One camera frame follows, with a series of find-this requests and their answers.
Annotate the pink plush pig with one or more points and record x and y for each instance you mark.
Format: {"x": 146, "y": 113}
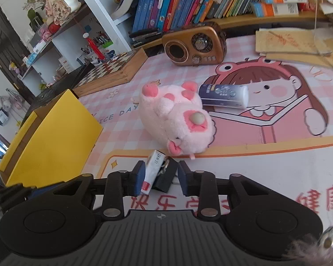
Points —
{"x": 172, "y": 119}

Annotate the white and wooden bookshelf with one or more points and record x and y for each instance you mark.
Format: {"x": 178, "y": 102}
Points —
{"x": 100, "y": 5}

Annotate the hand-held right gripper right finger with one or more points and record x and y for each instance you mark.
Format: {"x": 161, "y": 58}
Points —
{"x": 183, "y": 181}

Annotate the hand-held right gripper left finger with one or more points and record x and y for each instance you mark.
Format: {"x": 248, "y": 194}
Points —
{"x": 138, "y": 180}

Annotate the bundle of black pens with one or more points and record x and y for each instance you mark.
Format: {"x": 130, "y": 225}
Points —
{"x": 144, "y": 36}

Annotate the black electronic keyboard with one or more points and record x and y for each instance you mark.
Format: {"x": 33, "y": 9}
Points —
{"x": 61, "y": 84}

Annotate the pink cartoon desk mat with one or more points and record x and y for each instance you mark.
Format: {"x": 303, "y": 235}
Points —
{"x": 119, "y": 133}

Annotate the floral lucky cat decoration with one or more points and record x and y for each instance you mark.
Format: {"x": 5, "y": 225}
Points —
{"x": 57, "y": 8}

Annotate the brown retro radio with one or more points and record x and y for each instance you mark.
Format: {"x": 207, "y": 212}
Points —
{"x": 194, "y": 45}

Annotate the white mat red characters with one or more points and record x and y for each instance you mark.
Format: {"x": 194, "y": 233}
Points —
{"x": 266, "y": 169}

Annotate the white shelf unit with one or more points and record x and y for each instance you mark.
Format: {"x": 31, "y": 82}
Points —
{"x": 69, "y": 36}

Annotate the stack of yellowish papers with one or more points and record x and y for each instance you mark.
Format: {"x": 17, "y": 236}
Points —
{"x": 288, "y": 41}

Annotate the pink patterned box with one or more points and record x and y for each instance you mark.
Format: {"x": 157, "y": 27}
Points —
{"x": 46, "y": 34}

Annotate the yellow cardboard box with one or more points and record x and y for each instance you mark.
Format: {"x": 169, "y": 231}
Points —
{"x": 58, "y": 133}

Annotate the dark wooden door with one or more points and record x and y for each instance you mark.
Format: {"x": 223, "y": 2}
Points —
{"x": 2, "y": 41}

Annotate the blue and white tube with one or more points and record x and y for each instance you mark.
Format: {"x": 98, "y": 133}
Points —
{"x": 222, "y": 95}

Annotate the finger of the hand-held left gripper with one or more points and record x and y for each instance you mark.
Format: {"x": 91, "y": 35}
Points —
{"x": 8, "y": 196}

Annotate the black binder clip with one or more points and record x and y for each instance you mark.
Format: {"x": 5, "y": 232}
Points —
{"x": 165, "y": 181}

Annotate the red tassel ornament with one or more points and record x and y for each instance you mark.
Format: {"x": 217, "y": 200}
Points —
{"x": 94, "y": 41}

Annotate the small white packet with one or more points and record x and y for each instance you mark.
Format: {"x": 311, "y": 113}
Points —
{"x": 152, "y": 169}

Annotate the hanging tote bags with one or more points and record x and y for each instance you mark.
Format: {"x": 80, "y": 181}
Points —
{"x": 5, "y": 110}

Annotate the wooden chessboard box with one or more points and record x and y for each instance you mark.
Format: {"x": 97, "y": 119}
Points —
{"x": 113, "y": 68}

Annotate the row of colourful books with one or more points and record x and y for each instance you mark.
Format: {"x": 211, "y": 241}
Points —
{"x": 197, "y": 0}

